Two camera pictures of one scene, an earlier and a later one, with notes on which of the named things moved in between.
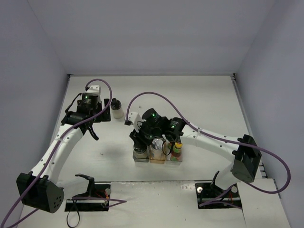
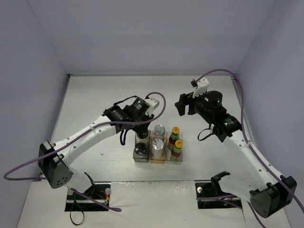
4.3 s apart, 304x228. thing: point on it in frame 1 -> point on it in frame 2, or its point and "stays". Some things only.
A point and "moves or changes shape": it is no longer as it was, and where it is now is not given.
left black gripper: [102, 114] -> [142, 129]
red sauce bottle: [175, 155] stays
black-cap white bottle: [117, 111] moves or changes shape
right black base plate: [210, 196] stays
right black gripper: [137, 138] -> [183, 104]
